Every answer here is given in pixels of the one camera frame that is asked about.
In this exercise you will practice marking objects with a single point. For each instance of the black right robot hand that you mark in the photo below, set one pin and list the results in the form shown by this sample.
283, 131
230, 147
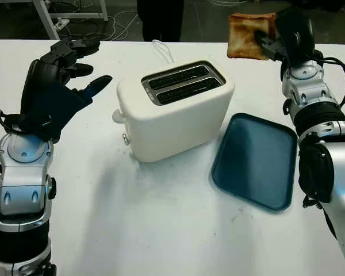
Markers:
297, 31

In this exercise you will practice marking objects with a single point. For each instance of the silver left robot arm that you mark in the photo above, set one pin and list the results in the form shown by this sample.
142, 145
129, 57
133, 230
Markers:
21, 184

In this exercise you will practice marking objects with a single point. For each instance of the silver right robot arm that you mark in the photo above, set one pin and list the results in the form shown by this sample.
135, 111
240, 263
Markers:
342, 172

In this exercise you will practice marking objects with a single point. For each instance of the white metal desk frame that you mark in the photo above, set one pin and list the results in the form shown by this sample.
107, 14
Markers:
46, 17

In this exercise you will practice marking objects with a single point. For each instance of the browned toast slice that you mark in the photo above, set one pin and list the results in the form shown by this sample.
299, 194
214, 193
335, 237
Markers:
244, 37

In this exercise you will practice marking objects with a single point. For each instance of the white two-slot toaster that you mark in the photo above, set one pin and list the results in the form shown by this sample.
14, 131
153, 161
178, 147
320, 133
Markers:
175, 126

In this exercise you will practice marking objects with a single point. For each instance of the white power strip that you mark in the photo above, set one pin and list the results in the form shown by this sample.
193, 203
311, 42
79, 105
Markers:
61, 23

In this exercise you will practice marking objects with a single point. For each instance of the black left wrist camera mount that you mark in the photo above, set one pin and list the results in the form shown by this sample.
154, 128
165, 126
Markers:
56, 112

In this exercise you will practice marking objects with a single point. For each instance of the person's legs in black trousers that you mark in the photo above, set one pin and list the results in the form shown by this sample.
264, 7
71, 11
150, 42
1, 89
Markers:
161, 20

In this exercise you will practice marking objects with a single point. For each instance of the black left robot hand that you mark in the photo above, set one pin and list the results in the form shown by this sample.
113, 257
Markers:
43, 73

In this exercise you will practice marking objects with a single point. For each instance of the dark blue plastic tray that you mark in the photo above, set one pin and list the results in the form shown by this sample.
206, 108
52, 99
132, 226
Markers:
256, 161

